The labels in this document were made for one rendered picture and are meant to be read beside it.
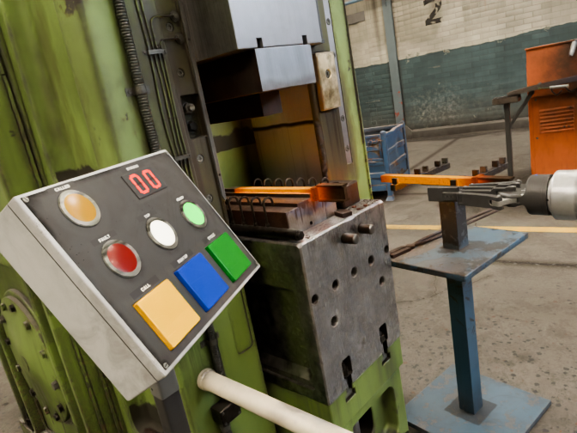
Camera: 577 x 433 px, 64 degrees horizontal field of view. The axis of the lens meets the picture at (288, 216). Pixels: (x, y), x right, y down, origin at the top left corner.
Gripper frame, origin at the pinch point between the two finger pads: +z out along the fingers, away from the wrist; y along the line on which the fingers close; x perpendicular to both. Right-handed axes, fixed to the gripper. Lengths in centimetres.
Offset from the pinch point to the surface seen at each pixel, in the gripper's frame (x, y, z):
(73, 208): 17, -67, 18
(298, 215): -3.5, -8.2, 35.1
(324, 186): 1.9, -1.3, 30.7
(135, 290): 6, -65, 12
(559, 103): -23, 344, 57
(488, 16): 83, 729, 241
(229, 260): 1.0, -45.0, 17.9
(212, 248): 4, -47, 19
